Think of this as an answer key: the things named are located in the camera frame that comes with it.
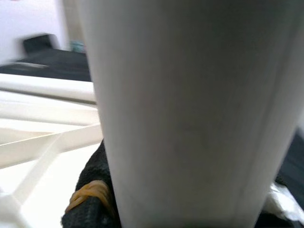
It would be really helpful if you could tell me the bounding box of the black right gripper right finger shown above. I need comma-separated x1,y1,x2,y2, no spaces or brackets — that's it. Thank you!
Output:
257,174,304,228

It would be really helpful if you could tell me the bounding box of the yellow rubber band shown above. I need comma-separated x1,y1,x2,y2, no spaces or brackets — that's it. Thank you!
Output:
64,180,112,213

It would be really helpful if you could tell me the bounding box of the white plastic children table top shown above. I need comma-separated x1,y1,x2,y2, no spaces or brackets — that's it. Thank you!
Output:
0,91,107,228

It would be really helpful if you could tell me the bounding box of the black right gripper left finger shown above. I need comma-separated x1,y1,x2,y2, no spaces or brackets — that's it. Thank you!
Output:
61,139,123,228

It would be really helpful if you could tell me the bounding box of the teal plush toy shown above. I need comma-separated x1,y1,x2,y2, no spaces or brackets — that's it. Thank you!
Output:
70,39,85,52

